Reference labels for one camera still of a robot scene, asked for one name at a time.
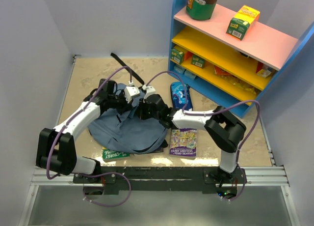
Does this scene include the yellow green carton box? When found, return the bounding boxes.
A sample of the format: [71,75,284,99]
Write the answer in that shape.
[226,5,260,41]

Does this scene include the blue patterned pencil case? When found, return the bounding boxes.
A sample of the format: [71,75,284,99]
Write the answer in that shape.
[170,82,193,111]

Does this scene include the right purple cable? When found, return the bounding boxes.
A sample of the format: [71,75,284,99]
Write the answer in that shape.
[145,71,261,202]

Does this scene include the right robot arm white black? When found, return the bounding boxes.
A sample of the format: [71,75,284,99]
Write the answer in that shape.
[135,94,246,184]

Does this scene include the light blue box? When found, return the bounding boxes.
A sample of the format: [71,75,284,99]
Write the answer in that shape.
[173,65,185,74]
[184,70,197,80]

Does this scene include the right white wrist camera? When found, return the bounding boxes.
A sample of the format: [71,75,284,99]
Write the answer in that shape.
[142,85,156,99]

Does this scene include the aluminium frame rail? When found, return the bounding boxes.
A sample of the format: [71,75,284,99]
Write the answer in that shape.
[18,54,300,226]

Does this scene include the colourful wooden shelf unit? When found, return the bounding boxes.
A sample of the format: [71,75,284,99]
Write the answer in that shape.
[170,0,314,117]

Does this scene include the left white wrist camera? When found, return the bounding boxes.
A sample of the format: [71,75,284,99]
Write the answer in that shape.
[124,81,140,104]

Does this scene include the green brown canister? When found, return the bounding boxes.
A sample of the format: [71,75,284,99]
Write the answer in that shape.
[186,0,217,21]

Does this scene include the red yellow box right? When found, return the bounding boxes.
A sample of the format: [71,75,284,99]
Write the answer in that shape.
[256,62,275,78]

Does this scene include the green box middle shelf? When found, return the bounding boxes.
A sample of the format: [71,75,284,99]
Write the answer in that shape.
[191,55,206,69]

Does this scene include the green box left shelf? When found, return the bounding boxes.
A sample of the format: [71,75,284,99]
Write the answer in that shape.
[170,45,185,64]

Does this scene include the light blue box right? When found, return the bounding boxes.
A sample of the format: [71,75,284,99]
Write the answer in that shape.
[184,70,197,80]

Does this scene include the blue student backpack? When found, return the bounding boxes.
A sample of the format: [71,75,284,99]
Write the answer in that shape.
[87,92,168,154]

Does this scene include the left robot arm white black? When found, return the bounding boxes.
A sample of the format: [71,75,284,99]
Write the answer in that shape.
[36,79,140,183]

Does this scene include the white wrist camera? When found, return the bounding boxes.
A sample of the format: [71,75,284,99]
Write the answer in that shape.
[142,85,156,99]
[124,81,140,104]

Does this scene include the light blue box left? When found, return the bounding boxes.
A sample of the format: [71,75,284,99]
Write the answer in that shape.
[173,65,185,74]

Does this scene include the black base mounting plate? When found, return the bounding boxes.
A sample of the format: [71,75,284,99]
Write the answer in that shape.
[73,167,247,197]

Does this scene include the orange snack packet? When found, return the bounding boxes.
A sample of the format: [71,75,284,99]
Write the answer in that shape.
[214,65,231,76]

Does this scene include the purple treehouse book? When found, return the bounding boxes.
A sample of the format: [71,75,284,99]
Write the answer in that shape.
[169,128,198,159]

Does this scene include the yellow snack bag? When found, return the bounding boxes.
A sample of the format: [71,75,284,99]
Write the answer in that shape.
[224,76,260,95]

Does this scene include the green treehouse book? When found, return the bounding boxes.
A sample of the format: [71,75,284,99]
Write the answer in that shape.
[102,147,130,162]

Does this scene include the green box shelf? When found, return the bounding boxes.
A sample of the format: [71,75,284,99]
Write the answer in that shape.
[191,55,206,69]
[170,45,185,64]

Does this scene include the dark tale book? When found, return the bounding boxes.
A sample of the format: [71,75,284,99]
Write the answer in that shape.
[149,147,164,154]

